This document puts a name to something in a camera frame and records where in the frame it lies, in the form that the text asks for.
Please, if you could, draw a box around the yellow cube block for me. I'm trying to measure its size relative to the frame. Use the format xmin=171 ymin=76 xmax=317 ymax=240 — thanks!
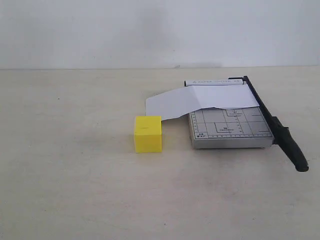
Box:
xmin=134 ymin=116 xmax=162 ymax=153

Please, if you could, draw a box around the white paper sheet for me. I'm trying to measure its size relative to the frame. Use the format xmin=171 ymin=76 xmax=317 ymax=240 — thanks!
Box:
xmin=145 ymin=84 xmax=259 ymax=121

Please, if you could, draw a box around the black cutter blade arm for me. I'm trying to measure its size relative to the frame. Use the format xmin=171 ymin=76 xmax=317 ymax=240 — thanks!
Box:
xmin=228 ymin=75 xmax=309 ymax=172

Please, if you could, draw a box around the grey paper cutter base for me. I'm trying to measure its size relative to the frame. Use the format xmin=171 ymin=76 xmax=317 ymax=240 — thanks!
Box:
xmin=188 ymin=107 xmax=274 ymax=149

